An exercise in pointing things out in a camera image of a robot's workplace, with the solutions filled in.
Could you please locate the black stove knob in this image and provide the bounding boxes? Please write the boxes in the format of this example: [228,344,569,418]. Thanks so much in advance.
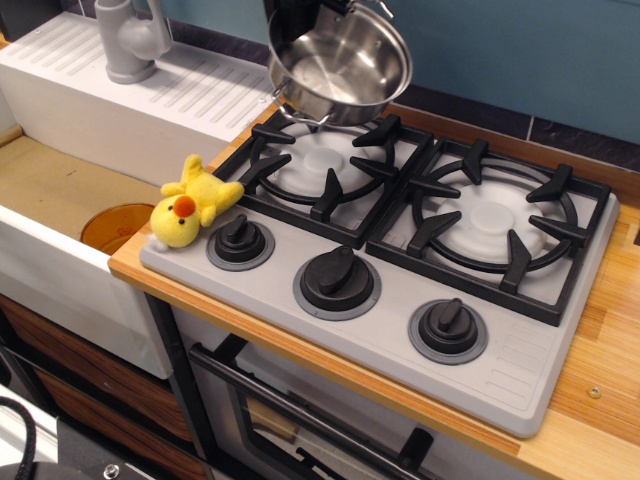
[293,246,382,322]
[206,214,275,272]
[408,298,489,366]

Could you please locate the black left stove knob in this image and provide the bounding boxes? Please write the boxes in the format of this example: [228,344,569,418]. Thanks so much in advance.
[206,214,275,272]

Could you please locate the black left burner grate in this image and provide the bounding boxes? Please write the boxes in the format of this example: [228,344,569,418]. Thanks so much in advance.
[215,112,434,249]

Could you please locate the orange plastic drain bowl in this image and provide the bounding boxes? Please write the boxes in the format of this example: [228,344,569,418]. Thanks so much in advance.
[80,203,154,255]

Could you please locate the black right stove knob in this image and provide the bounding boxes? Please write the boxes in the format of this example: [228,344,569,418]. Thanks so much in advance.
[408,298,489,366]

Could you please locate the stainless steel pan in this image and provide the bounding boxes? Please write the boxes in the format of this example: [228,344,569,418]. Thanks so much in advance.
[268,1,413,127]

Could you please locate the oven door with black handle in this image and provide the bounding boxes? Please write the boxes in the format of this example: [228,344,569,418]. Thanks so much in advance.
[187,333,451,480]

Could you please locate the black braided cable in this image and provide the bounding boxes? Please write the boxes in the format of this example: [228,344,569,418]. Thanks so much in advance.
[0,397,42,480]

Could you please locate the grey toy faucet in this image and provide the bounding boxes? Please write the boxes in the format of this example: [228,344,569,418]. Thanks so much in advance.
[95,0,172,85]

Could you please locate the black middle stove knob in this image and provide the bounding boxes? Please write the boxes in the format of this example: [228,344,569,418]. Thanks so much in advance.
[293,246,382,322]

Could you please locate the yellow stuffed duck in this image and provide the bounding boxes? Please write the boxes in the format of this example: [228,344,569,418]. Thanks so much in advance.
[149,154,245,251]

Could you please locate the grey toy stove top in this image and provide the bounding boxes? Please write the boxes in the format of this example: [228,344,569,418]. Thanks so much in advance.
[138,93,621,440]

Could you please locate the wooden drawer fronts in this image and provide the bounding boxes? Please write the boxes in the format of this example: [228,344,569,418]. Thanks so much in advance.
[1,297,211,479]

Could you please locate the black burner grate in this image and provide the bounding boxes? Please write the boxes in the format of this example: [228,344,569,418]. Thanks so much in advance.
[366,138,618,327]
[215,112,434,249]

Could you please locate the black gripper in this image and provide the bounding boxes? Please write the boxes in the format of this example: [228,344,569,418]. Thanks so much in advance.
[263,0,350,38]

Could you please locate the black right burner grate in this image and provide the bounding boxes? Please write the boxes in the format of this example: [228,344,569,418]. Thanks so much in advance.
[366,138,618,327]

